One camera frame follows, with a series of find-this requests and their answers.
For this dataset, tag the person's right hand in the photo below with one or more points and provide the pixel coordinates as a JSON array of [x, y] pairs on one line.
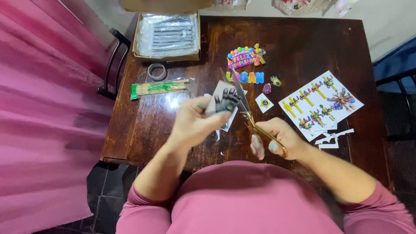
[[286, 136]]

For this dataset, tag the person's left hand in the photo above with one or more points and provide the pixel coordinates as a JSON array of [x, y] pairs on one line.
[[190, 123]]

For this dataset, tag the person's right fingers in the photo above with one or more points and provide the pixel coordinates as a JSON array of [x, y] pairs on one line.
[[261, 146]]

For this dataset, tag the paper cutout with black hand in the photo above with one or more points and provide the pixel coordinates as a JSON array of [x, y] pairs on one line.
[[224, 97]]

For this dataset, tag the white square character cutout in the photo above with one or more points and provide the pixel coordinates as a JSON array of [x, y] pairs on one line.
[[264, 103]]

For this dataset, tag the pink shirt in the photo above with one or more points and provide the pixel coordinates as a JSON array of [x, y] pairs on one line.
[[260, 201]]

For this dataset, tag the small pink character cutout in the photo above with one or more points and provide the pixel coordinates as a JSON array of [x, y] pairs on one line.
[[266, 88]]

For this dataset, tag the small yellow character cutout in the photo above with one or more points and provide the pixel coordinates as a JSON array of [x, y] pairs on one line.
[[276, 81]]

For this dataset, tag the colourful letters name cutout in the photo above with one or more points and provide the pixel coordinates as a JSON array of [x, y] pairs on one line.
[[250, 78]]

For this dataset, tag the white paper offcuts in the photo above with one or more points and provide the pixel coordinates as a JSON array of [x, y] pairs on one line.
[[333, 139]]

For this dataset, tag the printed sheet of characters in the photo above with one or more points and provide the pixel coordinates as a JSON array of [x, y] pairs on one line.
[[320, 104]]

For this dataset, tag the colourful birthday banner cutout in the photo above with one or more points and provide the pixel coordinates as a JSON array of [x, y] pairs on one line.
[[243, 58]]

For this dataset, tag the bamboo skewer packet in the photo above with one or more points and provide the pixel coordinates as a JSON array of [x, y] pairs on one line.
[[159, 87]]

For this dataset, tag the clear tape roll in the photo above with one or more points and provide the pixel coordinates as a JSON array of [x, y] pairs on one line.
[[157, 71]]

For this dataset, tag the cardboard box of plastic bags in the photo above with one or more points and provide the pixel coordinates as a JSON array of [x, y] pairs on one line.
[[167, 35]]

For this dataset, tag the woven decorated basket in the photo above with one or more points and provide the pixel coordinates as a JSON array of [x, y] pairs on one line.
[[229, 4], [300, 6]]

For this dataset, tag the blue cushioned chair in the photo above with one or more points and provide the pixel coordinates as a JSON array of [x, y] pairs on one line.
[[398, 68]]

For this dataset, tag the black metal chair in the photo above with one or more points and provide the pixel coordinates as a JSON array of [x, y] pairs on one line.
[[113, 65]]

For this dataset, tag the pink curtain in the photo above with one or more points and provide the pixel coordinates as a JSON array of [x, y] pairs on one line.
[[48, 113]]

